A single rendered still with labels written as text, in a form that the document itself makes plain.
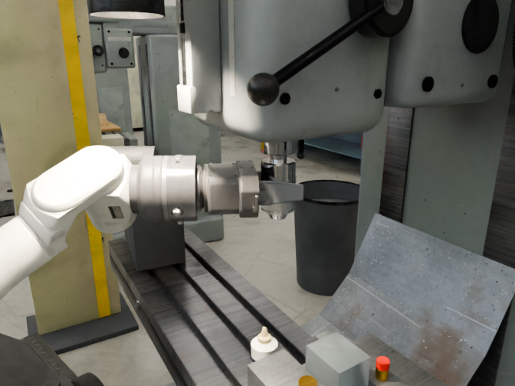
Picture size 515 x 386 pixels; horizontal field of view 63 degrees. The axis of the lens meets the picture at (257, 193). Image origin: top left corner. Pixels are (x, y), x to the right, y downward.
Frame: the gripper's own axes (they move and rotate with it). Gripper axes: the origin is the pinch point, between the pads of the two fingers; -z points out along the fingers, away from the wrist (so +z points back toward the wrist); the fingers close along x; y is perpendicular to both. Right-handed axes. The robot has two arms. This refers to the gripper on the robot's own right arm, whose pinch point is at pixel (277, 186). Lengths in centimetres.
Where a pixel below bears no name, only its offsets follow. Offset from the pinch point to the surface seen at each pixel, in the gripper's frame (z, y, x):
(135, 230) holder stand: 27, 21, 38
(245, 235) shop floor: -15, 123, 269
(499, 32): -28.4, -20.3, 0.1
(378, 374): -10.9, 19.8, -14.2
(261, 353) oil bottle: 2.3, 23.8, -4.1
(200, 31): 9.7, -19.4, -6.7
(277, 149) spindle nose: 0.5, -5.7, -2.4
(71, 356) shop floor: 81, 124, 128
